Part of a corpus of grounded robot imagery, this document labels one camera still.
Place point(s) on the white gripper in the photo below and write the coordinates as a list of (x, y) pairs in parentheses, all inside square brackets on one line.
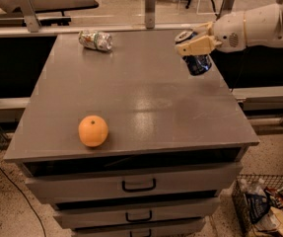
[(229, 34)]

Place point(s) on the blue pepsi can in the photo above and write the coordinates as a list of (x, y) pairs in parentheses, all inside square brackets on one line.
[(196, 64)]

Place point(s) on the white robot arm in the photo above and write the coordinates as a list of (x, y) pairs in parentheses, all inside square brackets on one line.
[(263, 26)]

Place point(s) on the crushed green white can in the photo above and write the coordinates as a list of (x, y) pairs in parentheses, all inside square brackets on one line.
[(96, 40)]

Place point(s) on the grey drawer cabinet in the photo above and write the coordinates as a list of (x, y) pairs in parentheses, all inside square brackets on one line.
[(159, 117)]

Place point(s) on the orange fruit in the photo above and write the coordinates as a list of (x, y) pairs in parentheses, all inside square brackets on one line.
[(93, 131)]

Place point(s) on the dark bench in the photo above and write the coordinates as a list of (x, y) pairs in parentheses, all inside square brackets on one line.
[(13, 15)]

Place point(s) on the bottom grey drawer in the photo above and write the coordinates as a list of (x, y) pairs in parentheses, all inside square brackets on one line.
[(151, 229)]

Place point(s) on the grey drawer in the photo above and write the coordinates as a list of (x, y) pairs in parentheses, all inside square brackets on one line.
[(152, 209), (85, 187), (151, 229)]

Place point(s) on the middle grey drawer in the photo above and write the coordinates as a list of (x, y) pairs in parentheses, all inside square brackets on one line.
[(152, 209)]

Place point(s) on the top grey drawer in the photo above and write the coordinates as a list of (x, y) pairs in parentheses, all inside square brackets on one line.
[(85, 187)]

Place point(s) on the middle metal bracket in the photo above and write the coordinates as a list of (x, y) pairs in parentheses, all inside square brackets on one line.
[(150, 14)]

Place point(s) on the wire basket with trash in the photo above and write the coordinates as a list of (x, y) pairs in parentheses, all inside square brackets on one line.
[(258, 201)]

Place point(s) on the left metal bracket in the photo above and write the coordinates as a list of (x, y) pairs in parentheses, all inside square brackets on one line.
[(30, 18)]

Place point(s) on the grey metal rail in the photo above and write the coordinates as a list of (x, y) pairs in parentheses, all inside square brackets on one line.
[(55, 31)]

